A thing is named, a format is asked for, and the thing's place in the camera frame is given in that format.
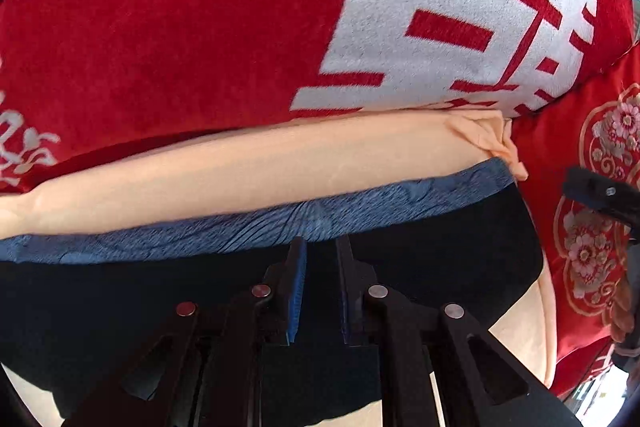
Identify black pants with blue waistband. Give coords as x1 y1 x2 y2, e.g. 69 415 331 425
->
1 159 544 417

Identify red floral embroidered cushion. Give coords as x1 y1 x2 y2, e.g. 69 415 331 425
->
512 46 639 398

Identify peach sofa seat cushion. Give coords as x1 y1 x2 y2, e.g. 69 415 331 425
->
1 109 556 426

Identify red blanket with white characters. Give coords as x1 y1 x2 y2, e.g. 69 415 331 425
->
1 0 634 193

